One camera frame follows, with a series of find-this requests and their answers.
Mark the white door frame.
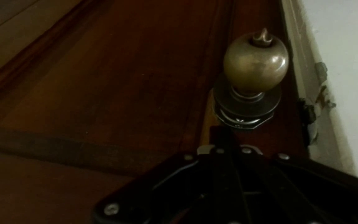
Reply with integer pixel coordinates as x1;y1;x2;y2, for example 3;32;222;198
279;0;358;185

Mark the dark door latch plate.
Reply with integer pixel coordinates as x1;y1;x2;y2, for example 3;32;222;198
295;97;320;147

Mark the brown wooden door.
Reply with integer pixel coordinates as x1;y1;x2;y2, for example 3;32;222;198
0;0;313;224

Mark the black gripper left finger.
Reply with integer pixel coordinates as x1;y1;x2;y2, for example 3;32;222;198
90;126;246;224

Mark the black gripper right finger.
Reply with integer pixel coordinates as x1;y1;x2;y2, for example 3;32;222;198
226;128;358;224

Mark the metal strike plate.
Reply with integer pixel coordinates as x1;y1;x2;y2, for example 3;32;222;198
313;61;338;111

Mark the brass door knob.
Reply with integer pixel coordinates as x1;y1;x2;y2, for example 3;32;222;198
212;26;290;132

